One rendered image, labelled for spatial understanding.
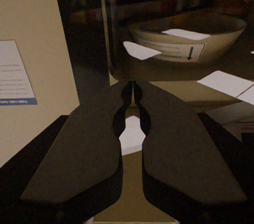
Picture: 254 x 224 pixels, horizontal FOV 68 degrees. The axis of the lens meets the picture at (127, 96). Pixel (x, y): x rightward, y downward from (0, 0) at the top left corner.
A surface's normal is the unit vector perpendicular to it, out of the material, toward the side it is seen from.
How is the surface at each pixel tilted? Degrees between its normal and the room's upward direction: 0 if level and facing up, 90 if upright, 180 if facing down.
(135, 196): 135
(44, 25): 90
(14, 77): 90
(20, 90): 90
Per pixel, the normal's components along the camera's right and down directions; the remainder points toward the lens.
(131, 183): -0.05, -0.22
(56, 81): -0.03, 0.54
